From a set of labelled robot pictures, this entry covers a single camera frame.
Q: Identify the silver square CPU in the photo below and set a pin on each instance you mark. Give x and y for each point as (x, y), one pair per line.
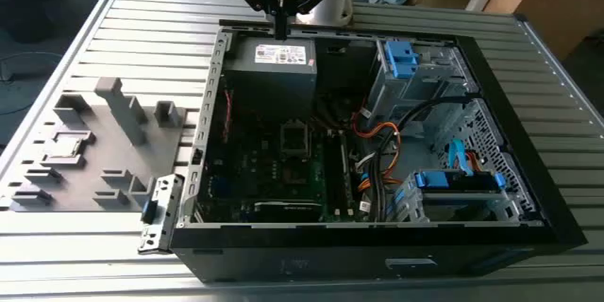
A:
(66, 146)

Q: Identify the grey power supply unit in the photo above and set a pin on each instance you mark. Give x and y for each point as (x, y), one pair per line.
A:
(269, 86)

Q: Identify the blue bracket latch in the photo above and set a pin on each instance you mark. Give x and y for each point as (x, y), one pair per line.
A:
(150, 210)

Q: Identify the wooden cabinet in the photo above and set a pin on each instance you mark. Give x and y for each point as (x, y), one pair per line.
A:
(557, 5)

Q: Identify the blue plastic bay rail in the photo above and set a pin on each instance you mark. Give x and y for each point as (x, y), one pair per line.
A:
(401, 199)

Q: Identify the black PC case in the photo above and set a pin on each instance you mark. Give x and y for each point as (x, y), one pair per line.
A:
(330, 256)

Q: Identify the metal expansion slot bracket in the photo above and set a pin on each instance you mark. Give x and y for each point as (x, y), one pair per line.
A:
(166, 196)

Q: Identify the silver metal drive cage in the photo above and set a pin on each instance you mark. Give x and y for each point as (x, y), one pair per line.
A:
(415, 86)

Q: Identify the green motherboard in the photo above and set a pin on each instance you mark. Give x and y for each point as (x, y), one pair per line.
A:
(246, 174)

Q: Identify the black RAM slot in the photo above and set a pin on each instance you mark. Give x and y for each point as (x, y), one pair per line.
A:
(349, 181)
(334, 174)

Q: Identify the CPU socket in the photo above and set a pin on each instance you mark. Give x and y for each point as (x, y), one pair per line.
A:
(297, 174)

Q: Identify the black graphics card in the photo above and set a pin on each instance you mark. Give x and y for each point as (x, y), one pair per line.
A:
(289, 210)

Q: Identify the silver metal disk bay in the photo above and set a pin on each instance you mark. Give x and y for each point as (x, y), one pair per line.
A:
(507, 206)

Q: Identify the blue plastic drive latch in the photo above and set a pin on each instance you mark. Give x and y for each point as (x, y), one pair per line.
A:
(402, 58)

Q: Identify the black waste bin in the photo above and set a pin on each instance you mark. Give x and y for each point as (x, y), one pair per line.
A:
(31, 26)

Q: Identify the grey parts rack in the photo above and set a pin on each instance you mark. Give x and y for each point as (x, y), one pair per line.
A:
(118, 160)

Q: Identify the hard disk in blue carrier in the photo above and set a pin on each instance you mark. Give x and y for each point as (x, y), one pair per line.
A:
(439, 179)

